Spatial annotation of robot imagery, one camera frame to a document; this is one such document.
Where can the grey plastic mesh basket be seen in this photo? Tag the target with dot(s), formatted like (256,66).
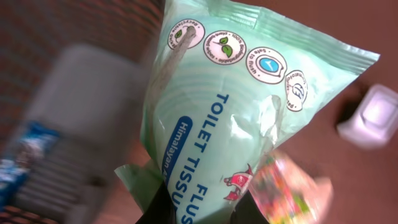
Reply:
(79,68)

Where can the green toilet tissue pack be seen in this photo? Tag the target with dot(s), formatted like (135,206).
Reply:
(230,82)

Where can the white barcode scanner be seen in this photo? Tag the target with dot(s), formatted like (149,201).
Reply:
(374,121)

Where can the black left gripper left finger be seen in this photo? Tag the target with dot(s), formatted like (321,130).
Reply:
(161,209)

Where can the colourful Haribo candy bag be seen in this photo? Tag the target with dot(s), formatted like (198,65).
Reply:
(285,194)

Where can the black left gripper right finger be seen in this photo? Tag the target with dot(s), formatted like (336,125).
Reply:
(247,212)

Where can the blue wafer bar wrapper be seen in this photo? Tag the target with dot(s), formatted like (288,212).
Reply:
(32,146)

